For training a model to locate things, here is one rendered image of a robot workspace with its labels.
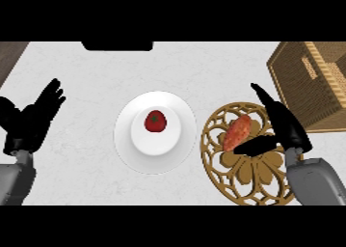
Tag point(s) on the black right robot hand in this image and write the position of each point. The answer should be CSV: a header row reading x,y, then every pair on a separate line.
x,y
284,123

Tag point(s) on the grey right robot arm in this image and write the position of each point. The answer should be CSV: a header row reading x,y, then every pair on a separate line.
x,y
315,180

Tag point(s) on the red tomato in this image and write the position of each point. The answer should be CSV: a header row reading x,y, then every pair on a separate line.
x,y
155,121

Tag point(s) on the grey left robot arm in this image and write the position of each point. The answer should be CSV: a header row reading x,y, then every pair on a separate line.
x,y
10,180

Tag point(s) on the golden openwork round placemat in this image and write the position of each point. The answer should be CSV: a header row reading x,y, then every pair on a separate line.
x,y
244,173

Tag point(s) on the black appliance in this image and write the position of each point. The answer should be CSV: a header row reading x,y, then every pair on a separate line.
x,y
117,45

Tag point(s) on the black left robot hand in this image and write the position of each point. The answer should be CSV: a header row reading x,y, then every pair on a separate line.
x,y
29,120

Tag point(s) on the brown wooden panel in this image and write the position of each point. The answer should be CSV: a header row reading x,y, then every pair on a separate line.
x,y
1,61

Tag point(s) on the brown wicker basket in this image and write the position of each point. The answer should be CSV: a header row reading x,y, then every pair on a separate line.
x,y
316,87

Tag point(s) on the white round plate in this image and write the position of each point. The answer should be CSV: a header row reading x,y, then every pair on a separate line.
x,y
154,131

